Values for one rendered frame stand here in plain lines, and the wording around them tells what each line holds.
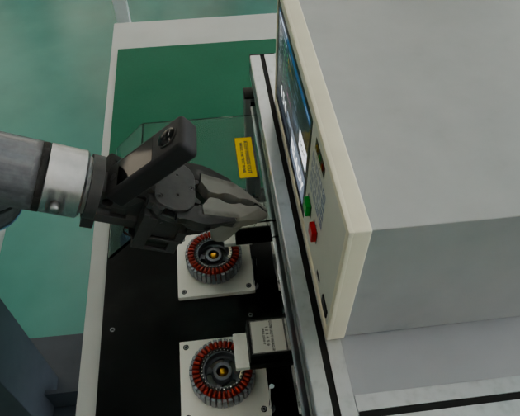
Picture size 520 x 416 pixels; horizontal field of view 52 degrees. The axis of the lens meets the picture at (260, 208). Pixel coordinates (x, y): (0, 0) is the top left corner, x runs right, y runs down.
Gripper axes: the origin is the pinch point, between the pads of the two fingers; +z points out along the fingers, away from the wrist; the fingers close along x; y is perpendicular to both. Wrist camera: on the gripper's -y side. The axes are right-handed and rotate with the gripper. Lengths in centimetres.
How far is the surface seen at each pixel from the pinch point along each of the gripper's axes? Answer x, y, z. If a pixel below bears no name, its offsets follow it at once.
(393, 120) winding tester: 0.6, -17.6, 7.1
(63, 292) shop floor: -67, 135, -8
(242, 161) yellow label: -20.3, 11.3, 4.7
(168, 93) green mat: -80, 46, 4
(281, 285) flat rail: 2.3, 12.0, 8.7
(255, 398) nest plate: 8.0, 37.5, 15.5
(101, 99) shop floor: -177, 132, -2
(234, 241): -17.9, 28.9, 10.6
